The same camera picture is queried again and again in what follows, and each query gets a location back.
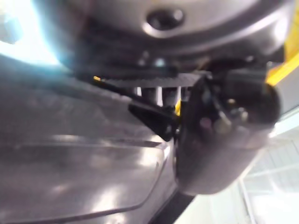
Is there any yellow shelf frame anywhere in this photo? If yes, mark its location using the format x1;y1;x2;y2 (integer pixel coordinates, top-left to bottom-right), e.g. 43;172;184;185
264;0;299;87

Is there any silver robot leg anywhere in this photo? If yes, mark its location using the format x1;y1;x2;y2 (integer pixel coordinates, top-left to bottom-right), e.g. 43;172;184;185
0;52;195;224

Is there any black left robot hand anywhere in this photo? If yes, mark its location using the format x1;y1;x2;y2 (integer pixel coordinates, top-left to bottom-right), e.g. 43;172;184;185
57;0;293;196

